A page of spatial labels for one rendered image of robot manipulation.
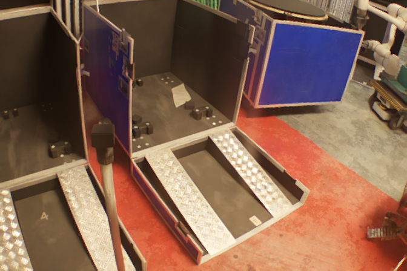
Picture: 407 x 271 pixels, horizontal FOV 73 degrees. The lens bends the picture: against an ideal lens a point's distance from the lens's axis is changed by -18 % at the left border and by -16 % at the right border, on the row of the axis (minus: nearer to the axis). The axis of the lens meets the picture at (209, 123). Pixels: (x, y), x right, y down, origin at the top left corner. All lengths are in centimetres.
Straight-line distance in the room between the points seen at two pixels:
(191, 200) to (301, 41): 155
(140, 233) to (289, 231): 91
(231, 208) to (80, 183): 94
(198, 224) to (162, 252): 28
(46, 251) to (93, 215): 35
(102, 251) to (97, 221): 19
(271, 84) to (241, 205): 112
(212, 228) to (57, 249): 90
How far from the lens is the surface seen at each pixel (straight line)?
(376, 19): 617
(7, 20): 248
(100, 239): 179
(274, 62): 265
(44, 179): 206
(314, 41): 279
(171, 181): 201
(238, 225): 198
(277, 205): 214
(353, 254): 214
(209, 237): 186
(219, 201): 208
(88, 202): 191
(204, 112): 249
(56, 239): 190
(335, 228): 222
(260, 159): 239
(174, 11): 294
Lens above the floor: 153
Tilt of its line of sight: 34 degrees down
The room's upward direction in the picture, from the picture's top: 9 degrees clockwise
